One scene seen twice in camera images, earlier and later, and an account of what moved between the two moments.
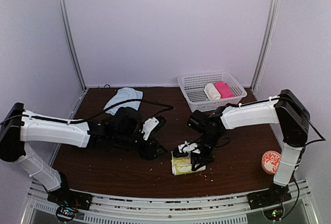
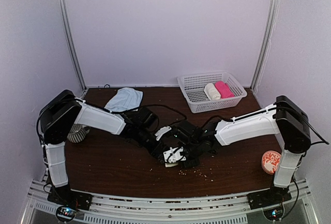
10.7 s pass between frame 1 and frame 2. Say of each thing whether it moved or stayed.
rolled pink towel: stayed
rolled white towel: stayed
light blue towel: stayed
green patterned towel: moved
